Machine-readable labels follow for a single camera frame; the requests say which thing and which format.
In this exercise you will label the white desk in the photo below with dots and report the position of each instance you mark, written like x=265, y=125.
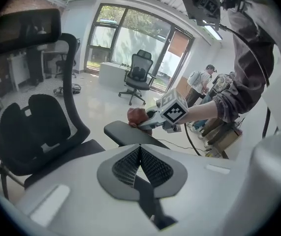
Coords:
x=54, y=51

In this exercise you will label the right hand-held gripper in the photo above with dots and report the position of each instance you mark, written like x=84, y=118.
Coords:
x=173, y=112

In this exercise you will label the white backpack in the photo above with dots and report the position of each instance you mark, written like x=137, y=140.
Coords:
x=195, y=77

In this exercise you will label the reddish-brown cloth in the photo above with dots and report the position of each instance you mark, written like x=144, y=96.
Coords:
x=136, y=115

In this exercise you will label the person's grey jacket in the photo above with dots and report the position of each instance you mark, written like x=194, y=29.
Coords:
x=248, y=82

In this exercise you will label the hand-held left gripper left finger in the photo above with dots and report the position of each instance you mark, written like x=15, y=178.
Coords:
x=81, y=193

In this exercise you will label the large glass window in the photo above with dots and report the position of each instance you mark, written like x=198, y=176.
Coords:
x=130, y=40

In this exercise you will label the white small cabinet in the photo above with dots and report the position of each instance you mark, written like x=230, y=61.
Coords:
x=19, y=70

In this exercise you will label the black head-worn rig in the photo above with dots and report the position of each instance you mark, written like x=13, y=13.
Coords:
x=194, y=4

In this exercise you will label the black chair armrest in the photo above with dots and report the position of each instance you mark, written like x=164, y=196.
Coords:
x=125, y=133

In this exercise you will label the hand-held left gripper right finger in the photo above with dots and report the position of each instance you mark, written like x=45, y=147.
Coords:
x=204, y=193

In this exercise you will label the black mesh office chair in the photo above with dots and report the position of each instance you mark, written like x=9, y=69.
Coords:
x=44, y=122

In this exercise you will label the white cabinet by window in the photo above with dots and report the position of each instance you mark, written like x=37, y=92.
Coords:
x=110, y=72

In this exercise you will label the long ceiling light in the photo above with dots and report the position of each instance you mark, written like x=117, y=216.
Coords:
x=212, y=32

